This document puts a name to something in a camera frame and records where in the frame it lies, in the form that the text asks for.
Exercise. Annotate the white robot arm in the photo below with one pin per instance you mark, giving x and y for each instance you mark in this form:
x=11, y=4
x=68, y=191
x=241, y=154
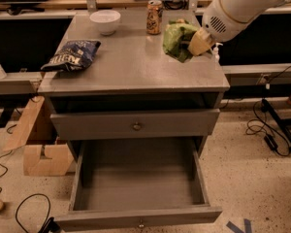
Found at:
x=223, y=20

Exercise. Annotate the upper closed grey drawer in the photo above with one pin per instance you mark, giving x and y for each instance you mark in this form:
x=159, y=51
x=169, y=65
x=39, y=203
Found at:
x=138, y=124

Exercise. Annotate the green jalapeno chip bag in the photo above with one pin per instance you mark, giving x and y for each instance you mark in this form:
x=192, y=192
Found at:
x=177, y=36

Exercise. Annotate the padded gripper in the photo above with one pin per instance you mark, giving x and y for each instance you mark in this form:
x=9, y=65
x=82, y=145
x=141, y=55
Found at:
x=220, y=20

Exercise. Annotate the white bowl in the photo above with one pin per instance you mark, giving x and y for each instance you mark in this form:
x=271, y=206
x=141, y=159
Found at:
x=106, y=21

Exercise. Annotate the white pump bottle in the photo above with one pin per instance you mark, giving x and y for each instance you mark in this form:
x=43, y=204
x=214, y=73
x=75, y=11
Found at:
x=215, y=52

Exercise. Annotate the orange drink can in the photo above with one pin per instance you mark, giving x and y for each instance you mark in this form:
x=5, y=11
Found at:
x=154, y=17

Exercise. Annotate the blue chip bag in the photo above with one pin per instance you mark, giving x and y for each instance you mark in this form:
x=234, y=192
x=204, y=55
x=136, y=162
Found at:
x=73, y=56

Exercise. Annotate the grey drawer cabinet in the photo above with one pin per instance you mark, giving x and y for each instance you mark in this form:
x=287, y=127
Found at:
x=131, y=72

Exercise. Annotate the open grey drawer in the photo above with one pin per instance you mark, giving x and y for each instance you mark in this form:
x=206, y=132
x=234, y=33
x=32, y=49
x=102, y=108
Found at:
x=138, y=183

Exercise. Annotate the wooden block stand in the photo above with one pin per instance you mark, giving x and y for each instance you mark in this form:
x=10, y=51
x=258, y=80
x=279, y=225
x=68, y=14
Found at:
x=44, y=154

